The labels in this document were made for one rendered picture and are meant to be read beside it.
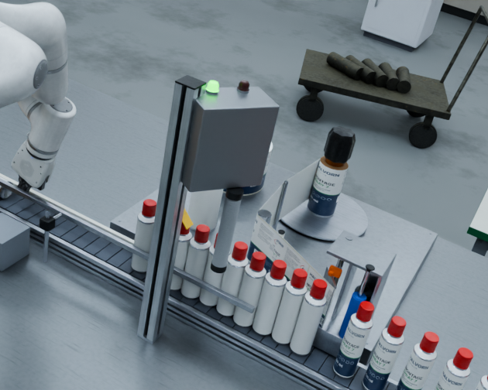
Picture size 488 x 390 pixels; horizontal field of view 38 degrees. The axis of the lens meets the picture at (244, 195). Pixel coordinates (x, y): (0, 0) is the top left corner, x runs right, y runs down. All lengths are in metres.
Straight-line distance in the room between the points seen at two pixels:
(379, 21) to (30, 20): 5.72
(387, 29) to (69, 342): 5.69
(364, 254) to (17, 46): 0.86
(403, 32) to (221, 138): 5.65
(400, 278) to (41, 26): 1.19
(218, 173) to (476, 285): 1.10
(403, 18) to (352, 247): 5.40
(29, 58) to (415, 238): 1.37
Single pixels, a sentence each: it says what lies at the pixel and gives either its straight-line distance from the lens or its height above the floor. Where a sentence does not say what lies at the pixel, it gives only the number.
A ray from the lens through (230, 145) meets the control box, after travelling 1.41.
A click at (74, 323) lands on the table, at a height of 0.83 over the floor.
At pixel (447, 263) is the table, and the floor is 0.83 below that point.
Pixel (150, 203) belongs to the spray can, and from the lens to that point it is 1.75.
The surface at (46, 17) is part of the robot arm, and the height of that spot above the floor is 1.53.
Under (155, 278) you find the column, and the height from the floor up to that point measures 1.02.
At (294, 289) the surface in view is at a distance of 1.63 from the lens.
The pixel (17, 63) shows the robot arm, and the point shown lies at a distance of 1.38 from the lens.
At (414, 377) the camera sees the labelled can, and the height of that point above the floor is 0.98.
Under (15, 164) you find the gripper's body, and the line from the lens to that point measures 1.97.
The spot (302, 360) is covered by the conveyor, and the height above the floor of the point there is 0.88.
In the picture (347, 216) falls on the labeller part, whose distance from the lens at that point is 2.25.
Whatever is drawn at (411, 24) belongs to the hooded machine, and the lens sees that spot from 6.94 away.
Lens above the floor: 2.04
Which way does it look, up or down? 31 degrees down
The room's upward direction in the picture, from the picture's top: 13 degrees clockwise
